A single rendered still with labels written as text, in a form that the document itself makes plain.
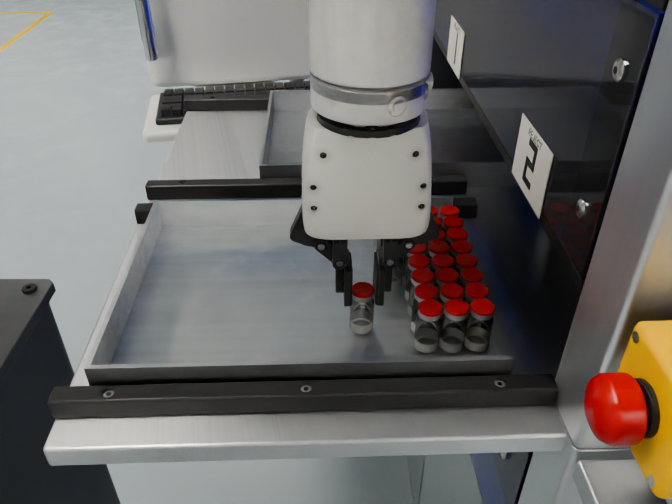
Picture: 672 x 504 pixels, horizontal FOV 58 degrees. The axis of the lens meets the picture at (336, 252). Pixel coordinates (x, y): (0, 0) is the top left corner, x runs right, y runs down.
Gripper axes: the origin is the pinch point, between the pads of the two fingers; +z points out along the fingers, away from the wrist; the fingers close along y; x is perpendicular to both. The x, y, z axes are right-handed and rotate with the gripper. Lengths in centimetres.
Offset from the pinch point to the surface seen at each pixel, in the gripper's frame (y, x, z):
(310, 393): 4.7, 9.5, 3.9
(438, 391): -5.4, 9.6, 4.0
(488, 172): -17.9, -26.4, 3.9
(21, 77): 183, -325, 94
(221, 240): 14.8, -14.7, 5.7
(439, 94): -16, -52, 3
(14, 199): 129, -178, 94
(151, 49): 36, -78, 4
